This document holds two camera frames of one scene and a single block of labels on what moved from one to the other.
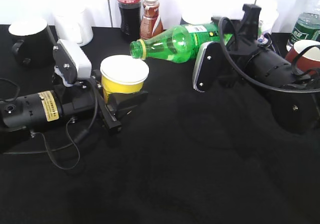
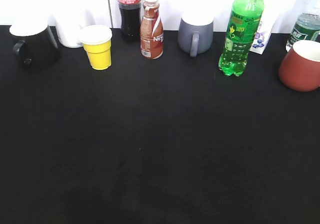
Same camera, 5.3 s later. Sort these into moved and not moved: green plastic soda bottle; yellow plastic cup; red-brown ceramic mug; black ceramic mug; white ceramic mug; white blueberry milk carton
Moved: green plastic soda bottle; yellow plastic cup
Not moved: black ceramic mug; white ceramic mug; white blueberry milk carton; red-brown ceramic mug
